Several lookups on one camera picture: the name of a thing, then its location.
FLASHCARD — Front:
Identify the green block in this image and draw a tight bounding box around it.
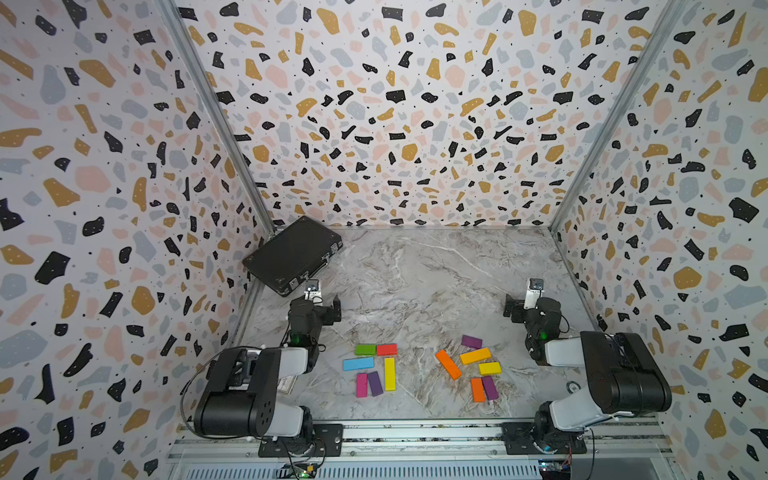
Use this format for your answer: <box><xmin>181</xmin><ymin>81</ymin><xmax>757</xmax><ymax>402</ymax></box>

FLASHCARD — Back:
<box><xmin>354</xmin><ymin>344</ymin><xmax>377</xmax><ymax>357</ymax></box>

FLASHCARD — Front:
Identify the red block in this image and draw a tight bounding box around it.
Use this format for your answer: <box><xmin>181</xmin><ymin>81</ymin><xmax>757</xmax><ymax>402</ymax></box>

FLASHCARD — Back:
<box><xmin>376</xmin><ymin>344</ymin><xmax>398</xmax><ymax>356</ymax></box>

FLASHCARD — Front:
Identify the yellow long block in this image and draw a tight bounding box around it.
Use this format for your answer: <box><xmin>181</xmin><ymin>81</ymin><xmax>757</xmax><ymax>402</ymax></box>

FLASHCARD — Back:
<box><xmin>384</xmin><ymin>357</ymin><xmax>397</xmax><ymax>391</ymax></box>

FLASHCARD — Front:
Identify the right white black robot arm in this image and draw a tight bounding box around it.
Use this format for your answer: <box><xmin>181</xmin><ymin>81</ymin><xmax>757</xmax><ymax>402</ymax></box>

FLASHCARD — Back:
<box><xmin>502</xmin><ymin>291</ymin><xmax>672</xmax><ymax>454</ymax></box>

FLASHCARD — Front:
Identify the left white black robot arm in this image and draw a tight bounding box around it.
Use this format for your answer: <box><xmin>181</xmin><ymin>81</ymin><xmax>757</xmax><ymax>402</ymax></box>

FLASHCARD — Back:
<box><xmin>192</xmin><ymin>297</ymin><xmax>343</xmax><ymax>457</ymax></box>

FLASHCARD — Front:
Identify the purple block top right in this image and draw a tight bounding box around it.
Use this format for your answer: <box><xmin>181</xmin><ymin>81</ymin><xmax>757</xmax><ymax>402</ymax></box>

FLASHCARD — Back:
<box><xmin>461</xmin><ymin>335</ymin><xmax>483</xmax><ymax>350</ymax></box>

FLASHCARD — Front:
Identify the amber long block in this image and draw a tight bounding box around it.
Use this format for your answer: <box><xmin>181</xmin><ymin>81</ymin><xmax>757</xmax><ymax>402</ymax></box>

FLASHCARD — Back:
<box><xmin>460</xmin><ymin>348</ymin><xmax>492</xmax><ymax>365</ymax></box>

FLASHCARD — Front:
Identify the yellow short block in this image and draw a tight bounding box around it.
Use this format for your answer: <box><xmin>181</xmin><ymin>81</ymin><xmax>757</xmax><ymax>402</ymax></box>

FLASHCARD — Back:
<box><xmin>478</xmin><ymin>362</ymin><xmax>502</xmax><ymax>376</ymax></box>

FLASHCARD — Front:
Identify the light blue long block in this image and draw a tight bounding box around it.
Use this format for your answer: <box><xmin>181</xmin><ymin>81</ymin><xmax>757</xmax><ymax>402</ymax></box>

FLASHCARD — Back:
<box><xmin>342</xmin><ymin>357</ymin><xmax>375</xmax><ymax>371</ymax></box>

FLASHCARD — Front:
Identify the black flat case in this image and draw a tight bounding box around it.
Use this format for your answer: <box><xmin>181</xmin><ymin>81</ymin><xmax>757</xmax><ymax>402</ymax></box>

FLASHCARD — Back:
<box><xmin>242</xmin><ymin>216</ymin><xmax>343</xmax><ymax>297</ymax></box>

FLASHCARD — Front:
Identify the magenta block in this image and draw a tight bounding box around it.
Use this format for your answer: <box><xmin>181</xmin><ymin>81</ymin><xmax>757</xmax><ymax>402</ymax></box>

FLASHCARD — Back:
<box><xmin>355</xmin><ymin>373</ymin><xmax>368</xmax><ymax>398</ymax></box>

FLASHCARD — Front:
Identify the small printed card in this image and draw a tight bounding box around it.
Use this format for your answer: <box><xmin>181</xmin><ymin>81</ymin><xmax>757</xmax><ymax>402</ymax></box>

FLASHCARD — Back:
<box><xmin>277</xmin><ymin>376</ymin><xmax>297</xmax><ymax>395</ymax></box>

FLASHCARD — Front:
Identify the orange long block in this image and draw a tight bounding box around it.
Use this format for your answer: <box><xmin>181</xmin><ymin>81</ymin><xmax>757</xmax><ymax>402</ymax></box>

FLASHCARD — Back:
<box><xmin>435</xmin><ymin>350</ymin><xmax>462</xmax><ymax>381</ymax></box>

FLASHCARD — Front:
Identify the purple block bottom right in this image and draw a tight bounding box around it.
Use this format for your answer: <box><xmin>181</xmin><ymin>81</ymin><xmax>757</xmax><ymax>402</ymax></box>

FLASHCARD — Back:
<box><xmin>481</xmin><ymin>376</ymin><xmax>499</xmax><ymax>401</ymax></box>

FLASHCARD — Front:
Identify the orange short block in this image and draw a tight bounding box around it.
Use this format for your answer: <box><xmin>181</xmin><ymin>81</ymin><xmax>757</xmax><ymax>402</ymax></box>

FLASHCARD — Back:
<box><xmin>470</xmin><ymin>378</ymin><xmax>486</xmax><ymax>403</ymax></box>

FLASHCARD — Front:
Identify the purple block left group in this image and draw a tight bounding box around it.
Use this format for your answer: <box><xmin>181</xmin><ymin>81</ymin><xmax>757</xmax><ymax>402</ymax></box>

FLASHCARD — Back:
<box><xmin>367</xmin><ymin>371</ymin><xmax>384</xmax><ymax>397</ymax></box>

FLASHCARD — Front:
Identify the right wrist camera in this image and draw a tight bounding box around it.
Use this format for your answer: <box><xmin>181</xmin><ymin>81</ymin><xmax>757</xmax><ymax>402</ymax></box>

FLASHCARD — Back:
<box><xmin>523</xmin><ymin>278</ymin><xmax>544</xmax><ymax>309</ymax></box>

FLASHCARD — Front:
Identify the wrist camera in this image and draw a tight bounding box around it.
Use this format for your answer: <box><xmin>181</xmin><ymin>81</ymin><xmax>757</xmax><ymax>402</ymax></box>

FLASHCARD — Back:
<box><xmin>523</xmin><ymin>278</ymin><xmax>544</xmax><ymax>309</ymax></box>
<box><xmin>304</xmin><ymin>279</ymin><xmax>323</xmax><ymax>304</ymax></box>

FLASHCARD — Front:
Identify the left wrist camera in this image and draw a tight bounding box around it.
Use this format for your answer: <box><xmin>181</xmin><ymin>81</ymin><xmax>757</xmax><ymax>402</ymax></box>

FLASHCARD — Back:
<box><xmin>304</xmin><ymin>279</ymin><xmax>323</xmax><ymax>304</ymax></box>

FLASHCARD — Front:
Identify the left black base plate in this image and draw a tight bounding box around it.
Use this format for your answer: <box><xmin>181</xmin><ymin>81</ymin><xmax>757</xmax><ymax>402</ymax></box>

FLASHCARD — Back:
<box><xmin>258</xmin><ymin>423</ymin><xmax>344</xmax><ymax>459</ymax></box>

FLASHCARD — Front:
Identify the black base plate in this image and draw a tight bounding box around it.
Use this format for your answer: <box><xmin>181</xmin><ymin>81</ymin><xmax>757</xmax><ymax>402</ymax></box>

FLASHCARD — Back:
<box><xmin>258</xmin><ymin>423</ymin><xmax>344</xmax><ymax>459</ymax></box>
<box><xmin>501</xmin><ymin>422</ymin><xmax>587</xmax><ymax>455</ymax></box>

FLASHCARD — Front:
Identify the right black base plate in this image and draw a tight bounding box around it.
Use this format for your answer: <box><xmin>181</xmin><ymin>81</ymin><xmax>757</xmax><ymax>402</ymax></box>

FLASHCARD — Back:
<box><xmin>501</xmin><ymin>422</ymin><xmax>587</xmax><ymax>455</ymax></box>

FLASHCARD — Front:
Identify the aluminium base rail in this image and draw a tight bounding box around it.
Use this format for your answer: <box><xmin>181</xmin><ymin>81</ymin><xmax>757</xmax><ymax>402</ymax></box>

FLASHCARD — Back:
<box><xmin>161</xmin><ymin>418</ymin><xmax>684</xmax><ymax>479</ymax></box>

